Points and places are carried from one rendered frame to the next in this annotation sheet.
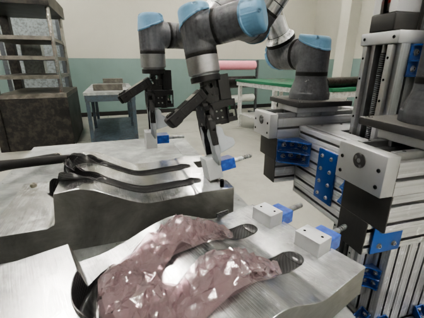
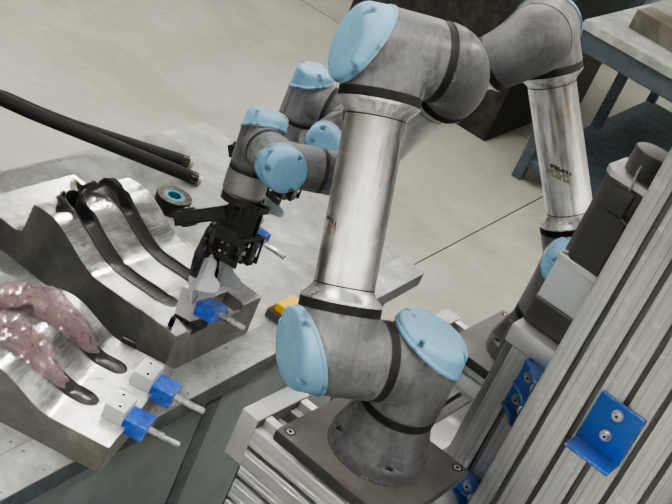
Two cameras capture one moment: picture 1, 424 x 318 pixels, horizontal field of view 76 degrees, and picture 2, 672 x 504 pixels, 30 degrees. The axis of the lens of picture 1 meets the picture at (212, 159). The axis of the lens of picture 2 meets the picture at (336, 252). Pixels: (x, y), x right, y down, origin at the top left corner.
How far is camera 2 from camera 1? 1.81 m
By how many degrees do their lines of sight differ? 39
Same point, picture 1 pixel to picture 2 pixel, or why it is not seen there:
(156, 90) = not seen: hidden behind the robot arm
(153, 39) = (292, 105)
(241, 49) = not seen: outside the picture
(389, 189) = (237, 450)
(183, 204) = (121, 307)
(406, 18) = (551, 317)
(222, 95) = (240, 229)
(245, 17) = (258, 165)
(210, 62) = (237, 184)
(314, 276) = (71, 411)
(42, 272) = not seen: outside the picture
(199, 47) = (235, 160)
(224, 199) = (161, 341)
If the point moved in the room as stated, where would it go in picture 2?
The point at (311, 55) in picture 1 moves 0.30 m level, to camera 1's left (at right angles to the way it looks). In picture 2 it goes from (533, 283) to (428, 187)
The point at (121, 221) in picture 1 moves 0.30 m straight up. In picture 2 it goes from (66, 274) to (111, 134)
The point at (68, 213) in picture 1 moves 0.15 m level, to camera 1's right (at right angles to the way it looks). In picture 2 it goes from (34, 229) to (70, 278)
